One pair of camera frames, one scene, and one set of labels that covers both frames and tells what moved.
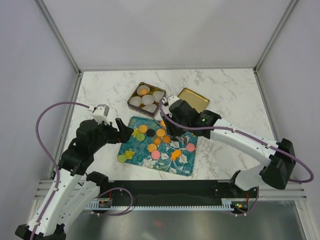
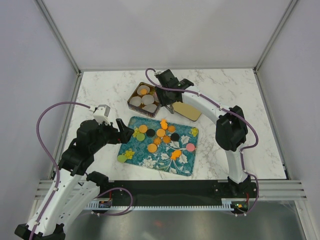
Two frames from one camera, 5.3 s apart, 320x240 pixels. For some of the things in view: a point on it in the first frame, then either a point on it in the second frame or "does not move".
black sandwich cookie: (150, 133) does not move
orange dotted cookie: (143, 128) does not move
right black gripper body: (181, 123) -> (163, 97)
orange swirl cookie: (157, 141) does not move
